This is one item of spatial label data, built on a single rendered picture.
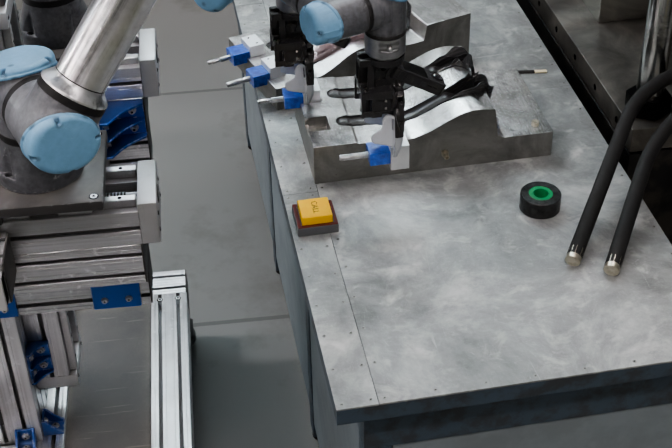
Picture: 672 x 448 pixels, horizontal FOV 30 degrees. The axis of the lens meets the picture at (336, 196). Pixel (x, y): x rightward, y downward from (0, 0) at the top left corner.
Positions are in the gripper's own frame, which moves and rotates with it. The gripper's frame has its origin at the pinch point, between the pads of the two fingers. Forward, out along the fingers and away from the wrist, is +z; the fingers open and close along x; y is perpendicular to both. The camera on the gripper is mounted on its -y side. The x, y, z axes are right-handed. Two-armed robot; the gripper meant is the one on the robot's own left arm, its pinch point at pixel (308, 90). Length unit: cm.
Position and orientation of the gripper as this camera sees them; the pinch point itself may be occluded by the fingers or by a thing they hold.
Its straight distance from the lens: 265.2
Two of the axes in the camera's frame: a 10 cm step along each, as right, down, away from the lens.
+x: 1.8, 5.9, -7.9
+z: 0.2, 8.0, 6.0
